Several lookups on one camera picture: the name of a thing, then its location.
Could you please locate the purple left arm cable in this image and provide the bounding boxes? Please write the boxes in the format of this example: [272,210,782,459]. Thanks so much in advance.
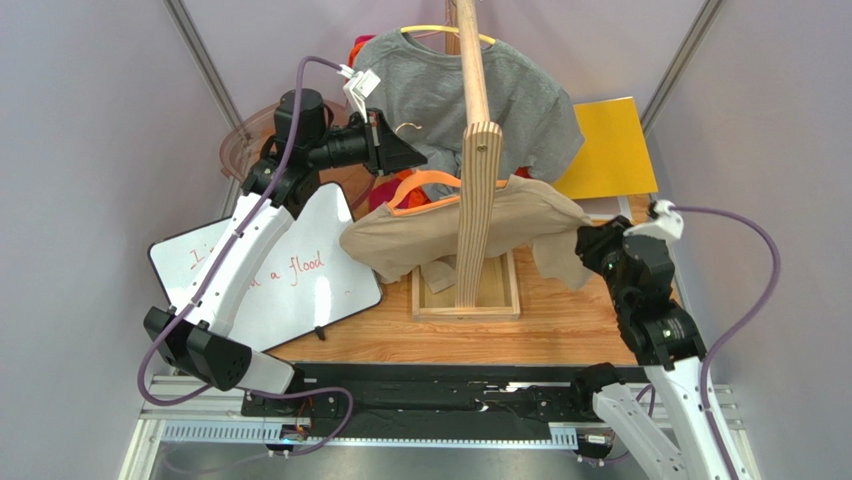
[136,55,355,458]

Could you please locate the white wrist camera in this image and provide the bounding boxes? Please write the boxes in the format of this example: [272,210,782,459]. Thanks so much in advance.
[624,200,684,243]
[339,64,381,121]

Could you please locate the beige t shirt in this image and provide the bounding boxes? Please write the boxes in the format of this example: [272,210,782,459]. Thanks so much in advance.
[338,174,595,294]

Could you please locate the yellow plastic hanger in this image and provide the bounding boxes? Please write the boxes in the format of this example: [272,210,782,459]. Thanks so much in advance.
[399,24,497,45]

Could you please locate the pink cloth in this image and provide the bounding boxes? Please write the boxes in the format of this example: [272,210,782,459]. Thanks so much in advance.
[347,34,411,211]

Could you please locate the grey t shirt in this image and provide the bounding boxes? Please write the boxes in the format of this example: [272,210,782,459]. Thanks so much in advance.
[353,30,585,183]

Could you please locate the clear pink plastic bowl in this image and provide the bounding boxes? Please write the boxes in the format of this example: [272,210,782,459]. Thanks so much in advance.
[219,103,371,201]

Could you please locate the orange plastic hanger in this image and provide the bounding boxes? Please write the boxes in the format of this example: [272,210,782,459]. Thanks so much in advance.
[384,169,508,218]

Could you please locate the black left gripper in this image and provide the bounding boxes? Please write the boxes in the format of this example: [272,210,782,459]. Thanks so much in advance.
[306,108,427,178]

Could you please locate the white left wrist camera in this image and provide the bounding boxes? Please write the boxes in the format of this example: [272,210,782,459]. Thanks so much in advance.
[339,64,381,121]

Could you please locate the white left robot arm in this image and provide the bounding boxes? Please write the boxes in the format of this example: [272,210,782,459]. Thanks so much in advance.
[143,87,426,398]

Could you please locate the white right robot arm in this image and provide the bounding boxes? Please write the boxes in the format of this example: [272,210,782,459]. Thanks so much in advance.
[575,213,752,479]

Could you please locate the wooden clothes rack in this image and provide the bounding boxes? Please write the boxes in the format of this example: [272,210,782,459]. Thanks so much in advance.
[411,1,520,321]

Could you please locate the white board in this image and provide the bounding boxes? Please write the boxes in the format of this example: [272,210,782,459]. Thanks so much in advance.
[148,183,382,351]

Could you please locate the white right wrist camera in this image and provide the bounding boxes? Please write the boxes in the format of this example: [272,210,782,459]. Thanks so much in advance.
[624,200,684,243]

